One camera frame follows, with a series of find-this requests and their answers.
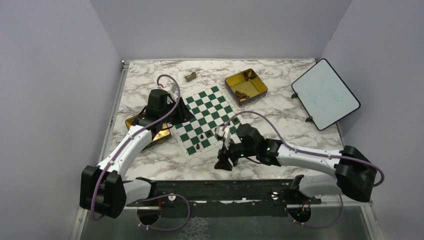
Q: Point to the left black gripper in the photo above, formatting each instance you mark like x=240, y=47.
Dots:
x=184, y=113

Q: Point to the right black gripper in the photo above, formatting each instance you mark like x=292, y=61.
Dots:
x=223, y=163

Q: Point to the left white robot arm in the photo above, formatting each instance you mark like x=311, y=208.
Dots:
x=122, y=159

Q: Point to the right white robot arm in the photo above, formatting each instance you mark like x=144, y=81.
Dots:
x=346, y=172

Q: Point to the green white chess board mat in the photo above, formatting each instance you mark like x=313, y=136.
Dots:
x=210, y=109

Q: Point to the gold tin with white pieces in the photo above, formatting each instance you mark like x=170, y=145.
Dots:
x=160, y=138

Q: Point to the gold tin with dark pieces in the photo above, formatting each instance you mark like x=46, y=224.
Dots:
x=247, y=82

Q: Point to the small grey tan clip device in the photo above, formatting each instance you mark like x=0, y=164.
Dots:
x=190, y=77

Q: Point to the small whiteboard tablet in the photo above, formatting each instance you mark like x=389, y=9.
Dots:
x=324, y=95

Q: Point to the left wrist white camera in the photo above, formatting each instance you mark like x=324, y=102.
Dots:
x=172, y=89

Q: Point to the wrist white camera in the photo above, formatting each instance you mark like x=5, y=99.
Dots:
x=222, y=133
x=172, y=89

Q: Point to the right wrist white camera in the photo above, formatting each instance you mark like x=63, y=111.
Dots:
x=222, y=133

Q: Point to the black metal base frame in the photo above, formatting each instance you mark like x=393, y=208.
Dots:
x=240, y=197

